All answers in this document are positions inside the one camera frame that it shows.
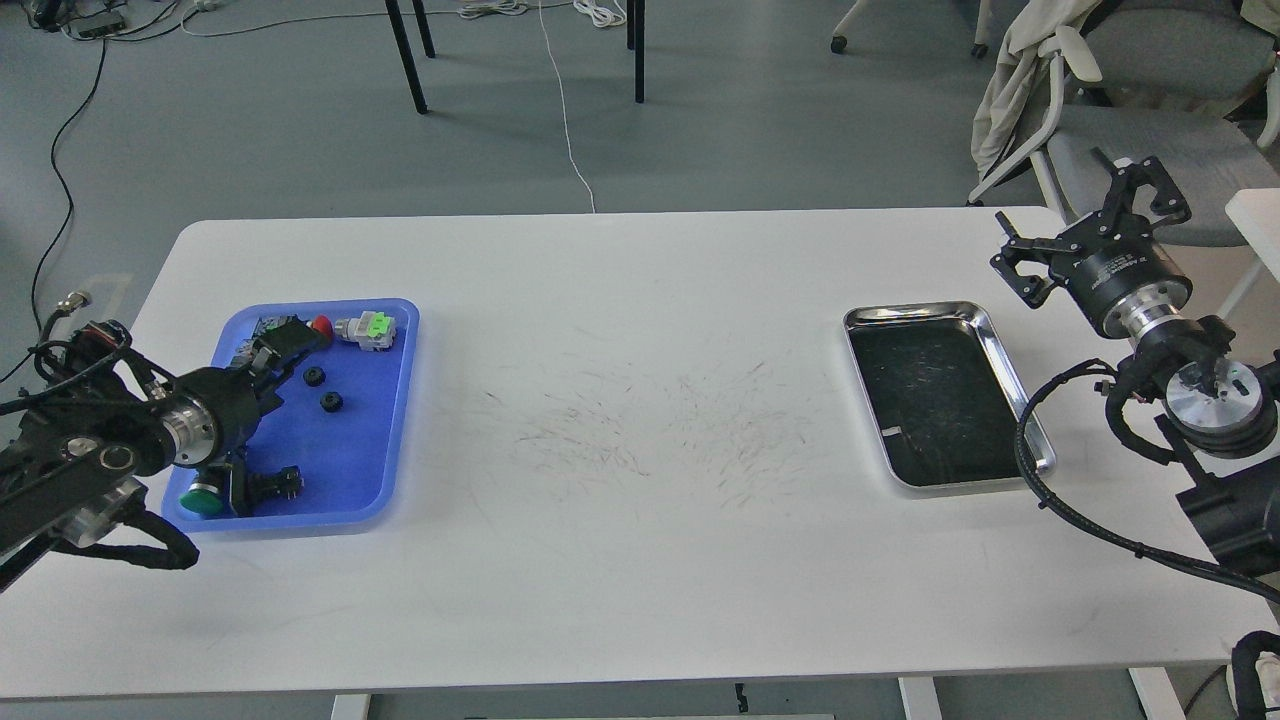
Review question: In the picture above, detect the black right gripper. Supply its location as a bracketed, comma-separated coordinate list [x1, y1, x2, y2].
[989, 149, 1194, 340]

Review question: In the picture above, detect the black table legs background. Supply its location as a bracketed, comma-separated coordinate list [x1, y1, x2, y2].
[384, 0, 646, 115]

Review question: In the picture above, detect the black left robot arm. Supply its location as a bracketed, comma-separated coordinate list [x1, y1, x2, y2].
[3, 291, 334, 587]

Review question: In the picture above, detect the blue plastic tray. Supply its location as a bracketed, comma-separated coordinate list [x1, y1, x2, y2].
[161, 299, 420, 536]

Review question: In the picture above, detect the white cable on floor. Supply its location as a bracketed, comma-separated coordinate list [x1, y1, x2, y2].
[458, 0, 628, 214]

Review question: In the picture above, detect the grey green switch module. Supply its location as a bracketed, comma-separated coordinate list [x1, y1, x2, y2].
[333, 311, 397, 352]

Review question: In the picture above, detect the grey office chair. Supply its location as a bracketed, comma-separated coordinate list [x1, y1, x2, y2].
[969, 1, 1277, 249]

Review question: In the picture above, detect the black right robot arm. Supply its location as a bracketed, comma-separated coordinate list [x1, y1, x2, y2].
[989, 151, 1279, 603]

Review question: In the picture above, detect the green push button switch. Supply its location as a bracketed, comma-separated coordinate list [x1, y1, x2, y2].
[178, 483, 227, 519]

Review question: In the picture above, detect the red push button switch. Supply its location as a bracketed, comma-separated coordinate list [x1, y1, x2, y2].
[252, 314, 335, 347]

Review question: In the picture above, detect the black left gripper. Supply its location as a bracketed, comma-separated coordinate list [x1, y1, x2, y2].
[165, 322, 332, 518]

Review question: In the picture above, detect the black cable on floor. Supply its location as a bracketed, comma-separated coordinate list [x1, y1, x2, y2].
[0, 40, 109, 386]

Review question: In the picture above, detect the beige jacket on chair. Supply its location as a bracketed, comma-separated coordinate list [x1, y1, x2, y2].
[970, 1, 1100, 177]

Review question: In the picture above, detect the metal tray with black mat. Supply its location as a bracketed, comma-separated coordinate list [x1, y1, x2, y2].
[844, 300, 1028, 497]

